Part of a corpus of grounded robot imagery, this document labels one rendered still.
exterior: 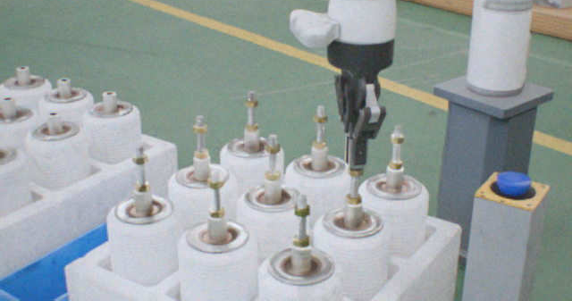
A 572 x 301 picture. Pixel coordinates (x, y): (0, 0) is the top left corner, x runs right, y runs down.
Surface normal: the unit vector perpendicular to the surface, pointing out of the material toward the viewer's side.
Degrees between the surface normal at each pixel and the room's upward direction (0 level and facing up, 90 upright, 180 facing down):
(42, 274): 88
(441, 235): 0
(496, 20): 90
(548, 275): 0
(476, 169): 90
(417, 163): 0
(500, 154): 90
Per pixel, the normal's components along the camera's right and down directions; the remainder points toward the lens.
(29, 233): 0.82, 0.24
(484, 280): -0.54, 0.33
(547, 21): -0.76, 0.26
